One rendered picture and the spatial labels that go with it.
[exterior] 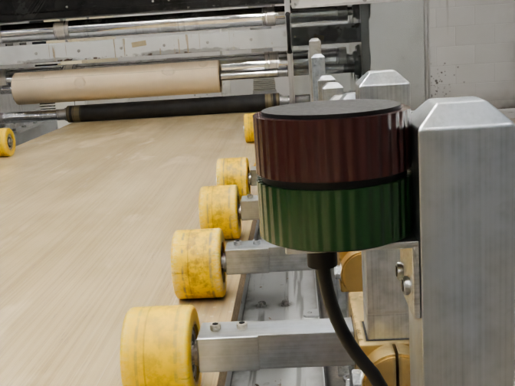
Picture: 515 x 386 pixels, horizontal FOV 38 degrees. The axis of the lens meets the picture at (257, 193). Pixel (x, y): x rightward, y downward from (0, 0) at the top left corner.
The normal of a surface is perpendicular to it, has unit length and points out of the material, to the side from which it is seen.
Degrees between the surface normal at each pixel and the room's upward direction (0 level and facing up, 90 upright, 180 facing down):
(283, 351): 90
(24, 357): 0
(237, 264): 90
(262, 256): 90
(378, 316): 90
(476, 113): 45
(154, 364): 78
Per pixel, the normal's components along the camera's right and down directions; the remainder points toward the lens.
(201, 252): -0.07, -0.42
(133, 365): -0.06, 0.01
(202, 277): -0.04, 0.34
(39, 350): -0.07, -0.98
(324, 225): -0.25, 0.22
